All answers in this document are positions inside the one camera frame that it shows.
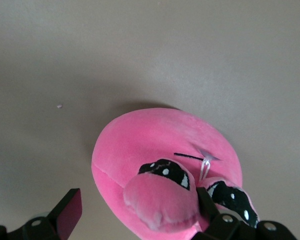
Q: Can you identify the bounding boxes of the pink plush toy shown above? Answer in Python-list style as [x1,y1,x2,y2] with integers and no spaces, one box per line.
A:
[91,107,261,240]

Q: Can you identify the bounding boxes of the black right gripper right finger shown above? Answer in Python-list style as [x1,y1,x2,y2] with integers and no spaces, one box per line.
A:
[191,186,243,240]

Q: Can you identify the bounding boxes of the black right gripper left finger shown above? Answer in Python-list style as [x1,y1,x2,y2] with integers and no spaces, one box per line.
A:
[21,188,83,240]

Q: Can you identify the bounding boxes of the brown table mat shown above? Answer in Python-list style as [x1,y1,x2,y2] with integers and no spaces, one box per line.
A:
[0,0,300,240]

